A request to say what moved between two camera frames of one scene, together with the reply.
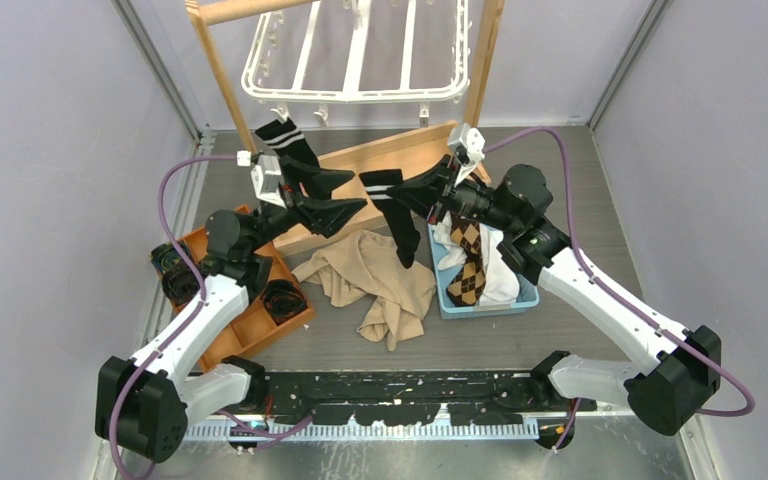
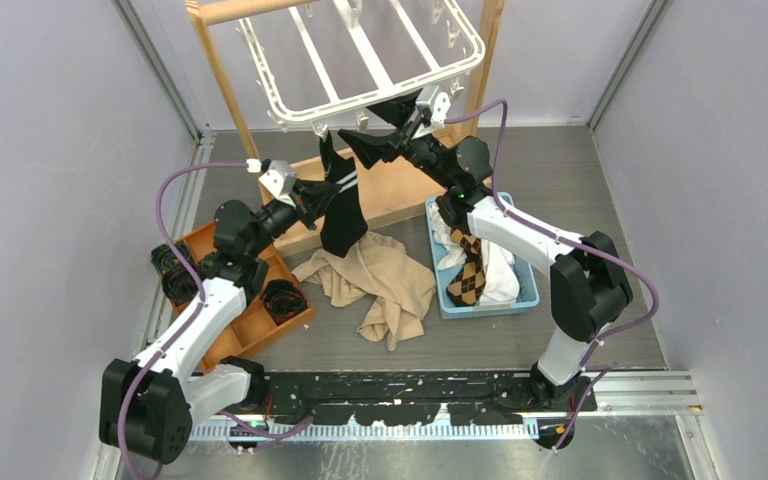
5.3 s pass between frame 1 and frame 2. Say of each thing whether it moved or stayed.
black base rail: stayed
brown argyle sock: stayed
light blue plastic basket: stayed
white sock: stayed
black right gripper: moved
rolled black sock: stayed
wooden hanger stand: stayed
